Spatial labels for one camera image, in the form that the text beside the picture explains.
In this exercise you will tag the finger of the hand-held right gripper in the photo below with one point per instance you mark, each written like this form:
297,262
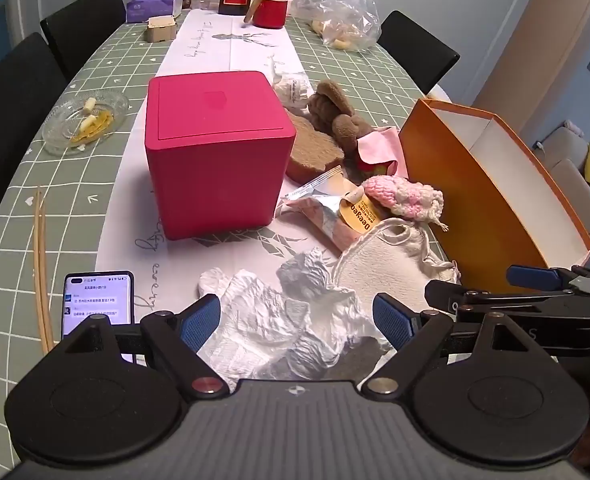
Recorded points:
535,305
532,277

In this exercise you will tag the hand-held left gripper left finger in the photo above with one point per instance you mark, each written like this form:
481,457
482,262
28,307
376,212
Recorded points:
202,322

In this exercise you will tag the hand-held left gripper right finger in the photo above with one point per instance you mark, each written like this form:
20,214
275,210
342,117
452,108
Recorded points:
392,322

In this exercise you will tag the white paper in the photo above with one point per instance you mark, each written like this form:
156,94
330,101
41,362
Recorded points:
275,320

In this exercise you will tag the orange cardboard box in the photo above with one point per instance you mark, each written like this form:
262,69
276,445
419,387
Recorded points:
480,200

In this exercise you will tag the foil snack packet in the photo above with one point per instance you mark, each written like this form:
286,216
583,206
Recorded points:
325,215

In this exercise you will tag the pink cloth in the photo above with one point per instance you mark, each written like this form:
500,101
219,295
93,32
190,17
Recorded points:
387,142

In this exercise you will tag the brown plush bunny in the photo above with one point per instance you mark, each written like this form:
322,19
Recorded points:
340,115

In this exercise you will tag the smartphone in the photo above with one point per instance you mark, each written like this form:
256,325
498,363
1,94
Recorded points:
97,305

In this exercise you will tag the grey sofa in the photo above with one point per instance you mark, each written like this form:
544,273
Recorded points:
570,170

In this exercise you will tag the pink white crochet piece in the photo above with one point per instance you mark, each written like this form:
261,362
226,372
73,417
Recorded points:
405,200

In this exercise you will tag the magenta cube box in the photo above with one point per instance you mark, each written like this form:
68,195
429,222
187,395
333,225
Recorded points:
215,160

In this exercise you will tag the bear-shaped coir sponge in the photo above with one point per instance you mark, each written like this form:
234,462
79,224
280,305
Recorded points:
312,152

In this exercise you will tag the yellow fruit peel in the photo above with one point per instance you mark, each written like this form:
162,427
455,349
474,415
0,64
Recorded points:
97,125

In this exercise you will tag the glass dish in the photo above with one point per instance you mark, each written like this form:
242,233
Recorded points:
65,130

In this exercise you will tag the wooden door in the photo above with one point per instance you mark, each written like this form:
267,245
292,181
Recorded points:
535,35

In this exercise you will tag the white gift pouch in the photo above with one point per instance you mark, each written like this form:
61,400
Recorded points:
292,90

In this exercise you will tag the black chair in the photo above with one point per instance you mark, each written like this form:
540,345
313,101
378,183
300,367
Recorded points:
10,120
420,50
82,20

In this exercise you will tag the white table runner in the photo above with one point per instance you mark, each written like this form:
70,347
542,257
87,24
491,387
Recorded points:
215,55

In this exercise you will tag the small wooden box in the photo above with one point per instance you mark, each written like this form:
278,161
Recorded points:
160,30

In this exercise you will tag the purple tissue box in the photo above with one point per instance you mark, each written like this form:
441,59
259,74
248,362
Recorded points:
150,7

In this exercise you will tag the clear plastic bag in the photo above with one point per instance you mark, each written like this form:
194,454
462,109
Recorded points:
340,5

